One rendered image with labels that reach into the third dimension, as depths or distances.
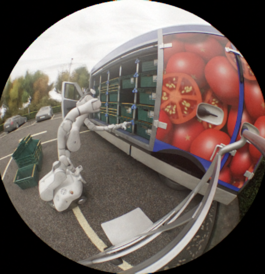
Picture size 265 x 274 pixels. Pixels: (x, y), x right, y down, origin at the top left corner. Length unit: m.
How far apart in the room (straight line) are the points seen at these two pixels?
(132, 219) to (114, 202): 0.36
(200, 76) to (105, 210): 1.86
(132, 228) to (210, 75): 1.81
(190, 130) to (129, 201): 1.18
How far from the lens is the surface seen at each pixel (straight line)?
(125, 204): 1.31
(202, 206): 0.18
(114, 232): 1.22
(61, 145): 0.73
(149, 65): 1.48
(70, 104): 3.94
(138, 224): 1.24
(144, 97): 1.38
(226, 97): 0.99
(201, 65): 1.06
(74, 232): 1.36
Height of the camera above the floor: 1.22
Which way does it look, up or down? 23 degrees down
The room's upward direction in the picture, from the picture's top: 4 degrees clockwise
